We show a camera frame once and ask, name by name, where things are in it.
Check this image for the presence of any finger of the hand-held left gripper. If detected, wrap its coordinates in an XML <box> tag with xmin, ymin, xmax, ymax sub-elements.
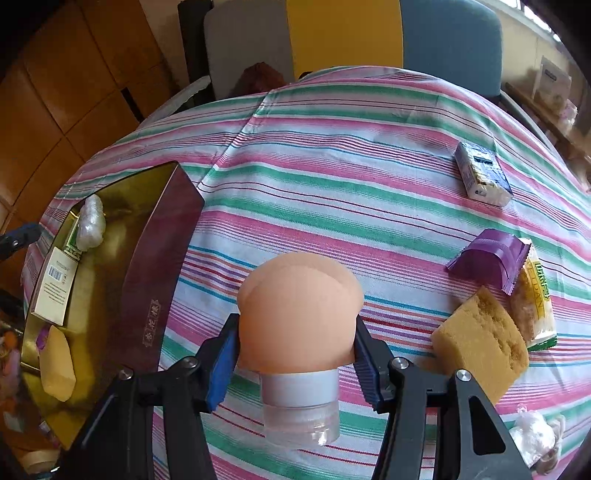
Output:
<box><xmin>0</xmin><ymin>223</ymin><xmax>43</xmax><ymax>256</ymax></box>

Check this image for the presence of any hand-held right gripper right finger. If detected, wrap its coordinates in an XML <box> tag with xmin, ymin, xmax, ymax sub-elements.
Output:
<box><xmin>353</xmin><ymin>320</ymin><xmax>536</xmax><ymax>480</ymax></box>

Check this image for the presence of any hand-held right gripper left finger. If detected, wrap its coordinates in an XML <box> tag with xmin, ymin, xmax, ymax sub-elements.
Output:
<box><xmin>65</xmin><ymin>313</ymin><xmax>241</xmax><ymax>480</ymax></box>

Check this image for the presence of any white cardboard box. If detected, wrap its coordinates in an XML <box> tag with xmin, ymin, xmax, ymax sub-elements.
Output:
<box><xmin>30</xmin><ymin>247</ymin><xmax>79</xmax><ymax>326</ymax></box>

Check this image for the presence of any pearly white item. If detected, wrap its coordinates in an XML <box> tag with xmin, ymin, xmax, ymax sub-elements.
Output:
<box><xmin>76</xmin><ymin>194</ymin><xmax>108</xmax><ymax>252</ymax></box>

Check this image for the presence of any peach sponge-topped bottle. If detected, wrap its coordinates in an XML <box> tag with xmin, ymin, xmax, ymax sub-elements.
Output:
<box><xmin>236</xmin><ymin>252</ymin><xmax>364</xmax><ymax>449</ymax></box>

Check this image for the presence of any maroon tin box gold interior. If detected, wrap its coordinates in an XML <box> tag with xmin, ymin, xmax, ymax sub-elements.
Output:
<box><xmin>21</xmin><ymin>161</ymin><xmax>206</xmax><ymax>450</ymax></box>

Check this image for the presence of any yellow sponge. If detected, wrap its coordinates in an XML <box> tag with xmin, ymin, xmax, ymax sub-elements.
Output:
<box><xmin>430</xmin><ymin>285</ymin><xmax>530</xmax><ymax>404</ymax></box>
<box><xmin>41</xmin><ymin>327</ymin><xmax>77</xmax><ymax>401</ymax></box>

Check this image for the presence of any purple packet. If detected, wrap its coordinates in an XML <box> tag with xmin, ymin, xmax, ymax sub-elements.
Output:
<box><xmin>445</xmin><ymin>228</ymin><xmax>532</xmax><ymax>296</ymax></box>

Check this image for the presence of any yellow green snack packet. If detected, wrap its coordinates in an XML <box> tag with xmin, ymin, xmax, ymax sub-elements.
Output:
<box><xmin>510</xmin><ymin>237</ymin><xmax>558</xmax><ymax>354</ymax></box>

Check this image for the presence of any clear plastic bag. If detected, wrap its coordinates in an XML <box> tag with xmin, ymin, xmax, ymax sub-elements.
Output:
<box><xmin>508</xmin><ymin>404</ymin><xmax>566</xmax><ymax>476</ymax></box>

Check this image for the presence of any blue white tissue pack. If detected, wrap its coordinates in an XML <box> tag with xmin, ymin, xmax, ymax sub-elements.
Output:
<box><xmin>455</xmin><ymin>141</ymin><xmax>514</xmax><ymax>206</ymax></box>

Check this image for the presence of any wooden wardrobe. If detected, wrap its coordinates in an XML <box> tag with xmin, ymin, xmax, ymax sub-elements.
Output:
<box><xmin>0</xmin><ymin>0</ymin><xmax>185</xmax><ymax>208</ymax></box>

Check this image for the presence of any striped tablecloth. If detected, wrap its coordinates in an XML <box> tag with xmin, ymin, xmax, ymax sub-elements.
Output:
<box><xmin>21</xmin><ymin>67</ymin><xmax>591</xmax><ymax>480</ymax></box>

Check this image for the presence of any white foam board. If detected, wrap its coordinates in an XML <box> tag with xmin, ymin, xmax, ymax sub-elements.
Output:
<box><xmin>139</xmin><ymin>76</ymin><xmax>213</xmax><ymax>134</ymax></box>

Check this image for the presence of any black rolled mat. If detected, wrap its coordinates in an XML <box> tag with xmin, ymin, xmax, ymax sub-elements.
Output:
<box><xmin>178</xmin><ymin>0</ymin><xmax>213</xmax><ymax>84</ymax></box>

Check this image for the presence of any dark red cloth bag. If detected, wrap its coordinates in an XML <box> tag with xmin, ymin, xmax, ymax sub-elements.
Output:
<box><xmin>228</xmin><ymin>62</ymin><xmax>287</xmax><ymax>100</ymax></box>

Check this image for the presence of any wooden side table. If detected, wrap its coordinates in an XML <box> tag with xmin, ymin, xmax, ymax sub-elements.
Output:
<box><xmin>503</xmin><ymin>80</ymin><xmax>591</xmax><ymax>162</ymax></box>

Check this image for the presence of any small pink bottle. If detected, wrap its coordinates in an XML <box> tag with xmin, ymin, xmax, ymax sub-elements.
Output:
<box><xmin>561</xmin><ymin>99</ymin><xmax>580</xmax><ymax>130</ymax></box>

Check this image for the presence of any grey yellow blue sofa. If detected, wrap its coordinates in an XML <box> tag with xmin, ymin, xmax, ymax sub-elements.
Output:
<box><xmin>203</xmin><ymin>0</ymin><xmax>504</xmax><ymax>100</ymax></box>

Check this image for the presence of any white carton box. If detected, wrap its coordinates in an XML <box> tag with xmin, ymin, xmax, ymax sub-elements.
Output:
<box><xmin>533</xmin><ymin>55</ymin><xmax>573</xmax><ymax>104</ymax></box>

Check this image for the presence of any window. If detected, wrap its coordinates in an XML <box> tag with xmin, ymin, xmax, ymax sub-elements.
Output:
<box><xmin>501</xmin><ymin>0</ymin><xmax>555</xmax><ymax>33</ymax></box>

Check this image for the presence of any grey bed rail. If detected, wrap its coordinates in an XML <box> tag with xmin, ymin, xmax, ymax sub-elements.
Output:
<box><xmin>499</xmin><ymin>90</ymin><xmax>555</xmax><ymax>148</ymax></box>

